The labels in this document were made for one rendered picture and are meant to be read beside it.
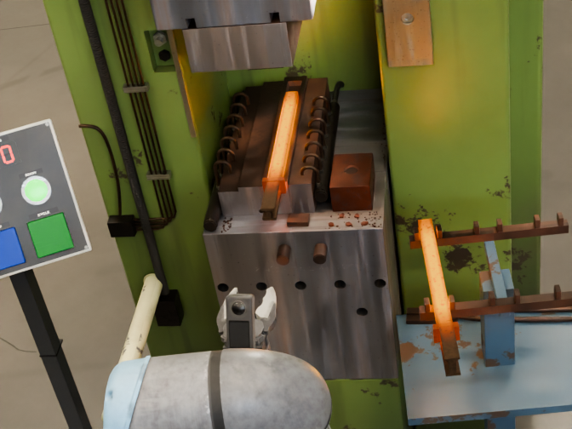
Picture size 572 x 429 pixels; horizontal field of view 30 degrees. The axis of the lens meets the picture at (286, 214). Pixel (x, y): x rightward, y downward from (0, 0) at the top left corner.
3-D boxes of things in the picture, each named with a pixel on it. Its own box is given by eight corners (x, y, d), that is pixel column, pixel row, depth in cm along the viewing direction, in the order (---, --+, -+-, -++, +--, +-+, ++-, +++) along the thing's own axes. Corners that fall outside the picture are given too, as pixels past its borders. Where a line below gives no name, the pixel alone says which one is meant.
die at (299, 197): (315, 213, 225) (310, 180, 220) (222, 216, 228) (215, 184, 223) (331, 105, 257) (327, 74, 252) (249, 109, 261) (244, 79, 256)
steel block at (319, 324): (398, 379, 245) (383, 228, 218) (237, 380, 251) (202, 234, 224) (404, 225, 288) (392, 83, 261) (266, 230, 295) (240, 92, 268)
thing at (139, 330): (126, 428, 228) (120, 412, 224) (102, 428, 228) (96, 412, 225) (167, 288, 262) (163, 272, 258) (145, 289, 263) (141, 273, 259)
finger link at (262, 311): (274, 306, 199) (255, 340, 193) (269, 283, 195) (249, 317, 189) (289, 308, 198) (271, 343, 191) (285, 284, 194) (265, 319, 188)
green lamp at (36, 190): (48, 203, 214) (42, 185, 212) (25, 203, 215) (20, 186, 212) (52, 193, 217) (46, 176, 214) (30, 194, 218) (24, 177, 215)
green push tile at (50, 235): (74, 247, 216) (62, 212, 215) (38, 258, 215) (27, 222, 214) (74, 246, 218) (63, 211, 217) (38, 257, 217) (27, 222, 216)
